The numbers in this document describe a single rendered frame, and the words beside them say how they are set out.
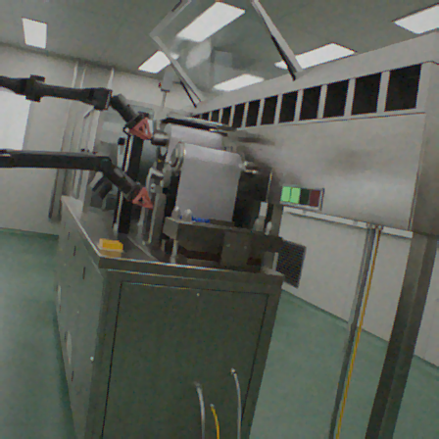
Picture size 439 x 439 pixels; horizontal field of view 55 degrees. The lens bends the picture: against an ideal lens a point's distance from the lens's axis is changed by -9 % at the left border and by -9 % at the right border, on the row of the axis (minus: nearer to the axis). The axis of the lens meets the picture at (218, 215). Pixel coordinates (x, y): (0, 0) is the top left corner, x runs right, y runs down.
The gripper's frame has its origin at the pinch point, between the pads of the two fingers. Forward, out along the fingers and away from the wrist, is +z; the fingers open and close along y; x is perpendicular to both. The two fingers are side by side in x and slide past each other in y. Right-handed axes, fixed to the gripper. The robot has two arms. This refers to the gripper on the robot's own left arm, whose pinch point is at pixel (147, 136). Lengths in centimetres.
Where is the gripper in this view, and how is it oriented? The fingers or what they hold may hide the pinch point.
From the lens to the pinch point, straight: 173.8
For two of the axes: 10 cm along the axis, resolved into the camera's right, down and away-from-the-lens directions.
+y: 3.8, 1.1, -9.2
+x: 7.1, -6.7, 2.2
